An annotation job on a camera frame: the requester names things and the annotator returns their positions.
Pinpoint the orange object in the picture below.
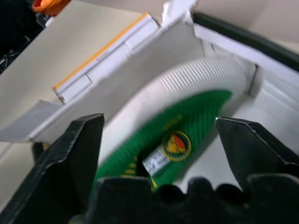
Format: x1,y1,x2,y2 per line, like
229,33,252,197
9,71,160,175
32,0,71,16

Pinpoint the white shoe with green sole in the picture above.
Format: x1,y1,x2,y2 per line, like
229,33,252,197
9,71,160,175
92,57,248,194

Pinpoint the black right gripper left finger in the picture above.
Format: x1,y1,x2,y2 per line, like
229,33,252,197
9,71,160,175
0,113,105,224

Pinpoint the white cardboard shoebox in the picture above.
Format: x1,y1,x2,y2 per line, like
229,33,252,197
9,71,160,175
0,0,299,194

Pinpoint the white shoebox lid yellow edge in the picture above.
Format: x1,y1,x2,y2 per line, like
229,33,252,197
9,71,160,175
52,13,162,105

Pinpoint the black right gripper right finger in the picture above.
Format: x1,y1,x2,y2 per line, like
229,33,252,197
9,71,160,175
215,116,299,194

